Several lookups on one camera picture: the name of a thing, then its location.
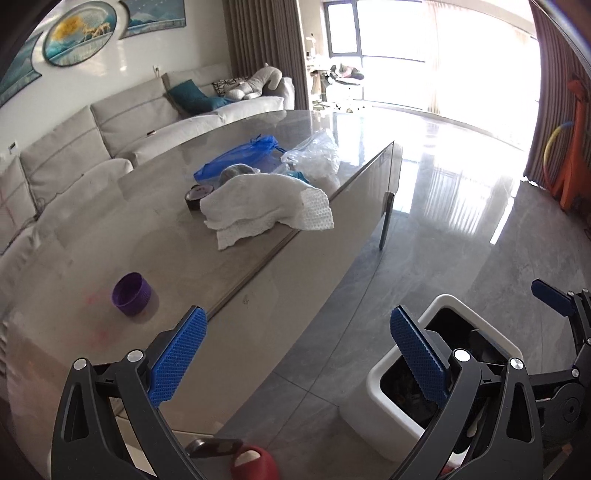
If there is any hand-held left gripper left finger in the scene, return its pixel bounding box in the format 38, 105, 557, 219
50, 305, 208, 480

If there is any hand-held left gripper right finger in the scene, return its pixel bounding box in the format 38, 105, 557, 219
389, 305, 550, 480

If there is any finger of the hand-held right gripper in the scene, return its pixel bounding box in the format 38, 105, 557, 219
530, 278, 591, 344
467, 329, 511, 367

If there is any white bin with black liner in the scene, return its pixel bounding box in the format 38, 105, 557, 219
366, 294, 532, 464

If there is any round cartoon bear pouch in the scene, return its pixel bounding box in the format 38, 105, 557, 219
219, 164, 262, 185

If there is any purple round lid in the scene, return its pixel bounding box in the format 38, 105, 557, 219
112, 272, 154, 317

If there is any black flat object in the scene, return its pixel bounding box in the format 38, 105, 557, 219
188, 438, 244, 459

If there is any red object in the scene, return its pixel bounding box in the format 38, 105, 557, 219
231, 445, 281, 480

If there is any dark table leg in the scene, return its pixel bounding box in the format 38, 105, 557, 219
379, 191, 395, 250

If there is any orange toy ride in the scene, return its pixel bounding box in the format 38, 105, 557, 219
549, 76, 591, 213

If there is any yellow and blue hoop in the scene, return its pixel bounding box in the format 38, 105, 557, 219
542, 121, 575, 190

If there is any dark round tin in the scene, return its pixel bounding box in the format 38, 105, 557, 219
185, 183, 217, 212

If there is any white towel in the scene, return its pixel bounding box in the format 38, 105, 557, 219
199, 173, 335, 251

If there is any light grey sofa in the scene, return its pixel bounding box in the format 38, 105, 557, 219
0, 65, 296, 278

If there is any clear plastic bag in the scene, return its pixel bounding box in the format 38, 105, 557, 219
279, 131, 342, 178

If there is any brown curtain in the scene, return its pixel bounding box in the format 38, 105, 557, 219
522, 0, 591, 185
222, 0, 310, 112

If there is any white sheer curtain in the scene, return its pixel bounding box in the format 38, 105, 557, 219
425, 0, 541, 116

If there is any teal pillow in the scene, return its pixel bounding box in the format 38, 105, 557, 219
166, 79, 236, 116

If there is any black and white patterned pillow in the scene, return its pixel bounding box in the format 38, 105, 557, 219
212, 78, 252, 97

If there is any grey plush toy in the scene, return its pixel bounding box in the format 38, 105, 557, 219
225, 65, 284, 101

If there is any chair with clothes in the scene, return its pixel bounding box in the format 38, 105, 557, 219
323, 62, 365, 112

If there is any blue mesh drawstring bag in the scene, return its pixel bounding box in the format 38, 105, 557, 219
193, 134, 287, 183

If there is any teal wall poster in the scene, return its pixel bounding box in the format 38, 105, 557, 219
0, 32, 47, 107

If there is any round wall art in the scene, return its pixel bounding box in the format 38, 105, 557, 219
42, 0, 123, 65

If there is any blue wall poster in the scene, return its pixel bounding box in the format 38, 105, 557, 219
121, 0, 188, 40

